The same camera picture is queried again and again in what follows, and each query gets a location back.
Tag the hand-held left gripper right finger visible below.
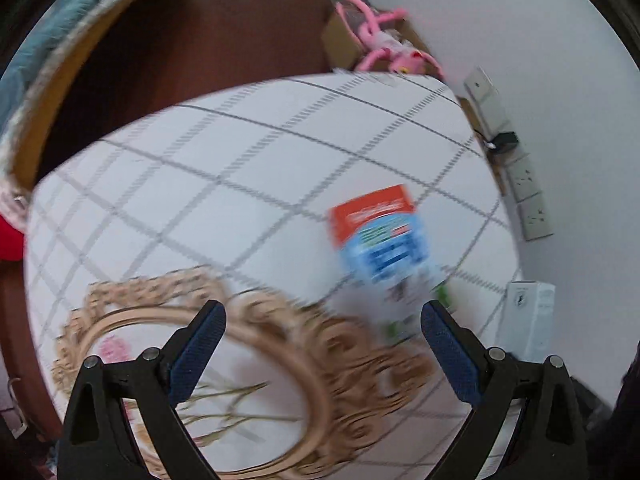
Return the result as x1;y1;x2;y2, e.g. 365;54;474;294
421;300;588;480

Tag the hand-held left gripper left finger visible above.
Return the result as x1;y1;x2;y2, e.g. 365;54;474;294
56;300;227;480

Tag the blue milk carton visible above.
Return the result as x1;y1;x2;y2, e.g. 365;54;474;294
329;184;457;349

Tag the white grey carton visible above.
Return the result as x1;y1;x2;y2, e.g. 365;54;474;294
492;281;557;461

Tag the table with patterned white cloth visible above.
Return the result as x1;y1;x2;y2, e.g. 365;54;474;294
22;71;524;480

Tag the black charger plug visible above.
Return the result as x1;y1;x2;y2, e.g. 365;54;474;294
486;131;519;154

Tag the red blanket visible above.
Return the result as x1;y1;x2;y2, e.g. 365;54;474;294
0;212;29;262

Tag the pink plush toy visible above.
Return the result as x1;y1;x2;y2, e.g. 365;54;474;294
336;0;447;82

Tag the open cardboard box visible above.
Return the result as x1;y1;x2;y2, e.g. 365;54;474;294
320;0;427;75

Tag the wall socket plate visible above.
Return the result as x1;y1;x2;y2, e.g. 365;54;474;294
463;65;500;107
476;96;516;137
502;152;544;202
515;193;555;242

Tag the wooden bed frame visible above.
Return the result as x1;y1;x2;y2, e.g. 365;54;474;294
10;0;187;192

